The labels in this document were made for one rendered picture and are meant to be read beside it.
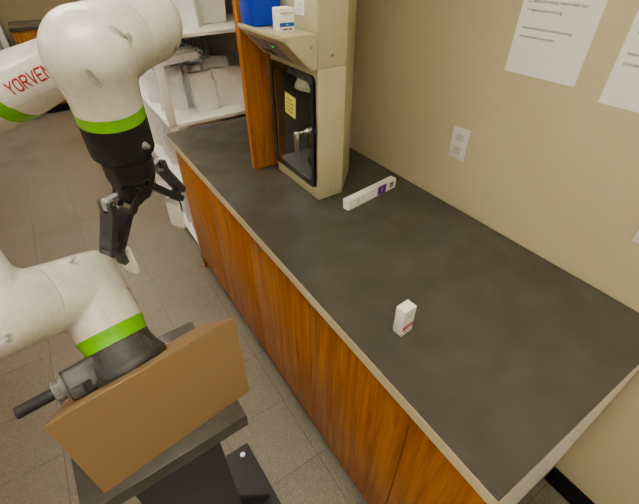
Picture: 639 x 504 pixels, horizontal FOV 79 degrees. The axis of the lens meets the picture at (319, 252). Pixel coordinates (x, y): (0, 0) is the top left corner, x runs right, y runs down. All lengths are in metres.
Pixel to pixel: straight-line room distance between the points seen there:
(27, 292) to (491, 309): 1.03
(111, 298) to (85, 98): 0.39
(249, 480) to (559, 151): 1.62
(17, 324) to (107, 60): 0.42
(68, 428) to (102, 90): 0.49
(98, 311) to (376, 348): 0.61
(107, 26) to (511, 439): 0.96
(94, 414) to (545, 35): 1.33
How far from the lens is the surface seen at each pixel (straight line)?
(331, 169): 1.48
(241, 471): 1.86
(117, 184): 0.68
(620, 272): 1.36
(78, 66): 0.57
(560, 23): 1.30
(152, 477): 0.91
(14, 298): 0.77
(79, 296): 0.81
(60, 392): 0.86
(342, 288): 1.12
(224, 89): 2.63
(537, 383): 1.04
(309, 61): 1.30
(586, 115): 1.27
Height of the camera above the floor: 1.72
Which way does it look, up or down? 39 degrees down
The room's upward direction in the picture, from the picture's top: straight up
